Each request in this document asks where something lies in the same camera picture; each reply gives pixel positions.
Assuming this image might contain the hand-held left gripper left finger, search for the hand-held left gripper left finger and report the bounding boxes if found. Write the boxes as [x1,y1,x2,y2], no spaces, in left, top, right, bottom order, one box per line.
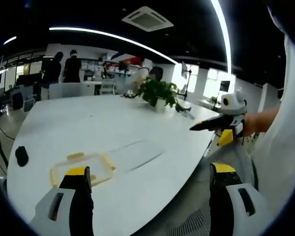
[29,166,94,236]

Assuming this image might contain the white and black gripper device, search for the white and black gripper device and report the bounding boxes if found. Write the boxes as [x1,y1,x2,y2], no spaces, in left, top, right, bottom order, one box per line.
[175,100,196,120]

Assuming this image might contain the curved ceiling light strip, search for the curved ceiling light strip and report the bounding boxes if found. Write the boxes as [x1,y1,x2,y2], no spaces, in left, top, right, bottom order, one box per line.
[209,0,234,72]

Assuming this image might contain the green potted plant white pot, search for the green potted plant white pot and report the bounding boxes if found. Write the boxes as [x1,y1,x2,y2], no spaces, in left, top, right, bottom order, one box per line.
[137,77,179,113]

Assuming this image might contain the grey mesh office chair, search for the grey mesh office chair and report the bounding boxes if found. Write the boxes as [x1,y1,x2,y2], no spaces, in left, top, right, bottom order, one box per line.
[159,137,259,236]

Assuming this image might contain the clear container, yellow clips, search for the clear container, yellow clips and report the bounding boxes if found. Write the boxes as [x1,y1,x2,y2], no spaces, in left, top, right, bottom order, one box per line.
[50,151,117,188]

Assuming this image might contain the person in white shirt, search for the person in white shirt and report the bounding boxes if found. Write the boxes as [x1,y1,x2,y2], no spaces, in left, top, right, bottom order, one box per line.
[253,0,295,217]

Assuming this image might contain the dark office chair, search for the dark office chair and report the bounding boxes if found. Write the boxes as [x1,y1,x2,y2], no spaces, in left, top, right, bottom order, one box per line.
[11,91,25,111]

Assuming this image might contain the white slatted chair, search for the white slatted chair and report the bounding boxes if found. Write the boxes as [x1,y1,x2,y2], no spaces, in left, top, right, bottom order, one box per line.
[99,79,117,96]

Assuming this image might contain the long ceiling light strip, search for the long ceiling light strip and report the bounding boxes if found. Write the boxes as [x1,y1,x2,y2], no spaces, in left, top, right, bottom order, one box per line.
[49,27,180,65]

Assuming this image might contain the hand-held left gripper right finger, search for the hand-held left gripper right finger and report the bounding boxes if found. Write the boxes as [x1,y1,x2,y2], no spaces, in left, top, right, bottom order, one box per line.
[208,162,270,236]

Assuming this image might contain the small white gripper device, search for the small white gripper device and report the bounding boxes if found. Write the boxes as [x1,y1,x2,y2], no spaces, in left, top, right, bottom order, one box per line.
[123,89,139,99]

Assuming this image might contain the black computer mouse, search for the black computer mouse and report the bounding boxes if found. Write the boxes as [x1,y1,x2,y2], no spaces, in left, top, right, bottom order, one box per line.
[15,146,30,167]

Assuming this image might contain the ceiling air conditioner vent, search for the ceiling air conditioner vent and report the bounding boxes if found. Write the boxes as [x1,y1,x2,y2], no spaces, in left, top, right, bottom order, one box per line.
[121,5,175,33]

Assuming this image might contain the short ceiling light strip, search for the short ceiling light strip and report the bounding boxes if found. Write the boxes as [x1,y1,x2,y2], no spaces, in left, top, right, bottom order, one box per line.
[2,36,18,46]

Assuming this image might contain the white desk partition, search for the white desk partition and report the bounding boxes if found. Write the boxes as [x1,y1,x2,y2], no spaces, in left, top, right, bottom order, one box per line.
[49,82,97,100]

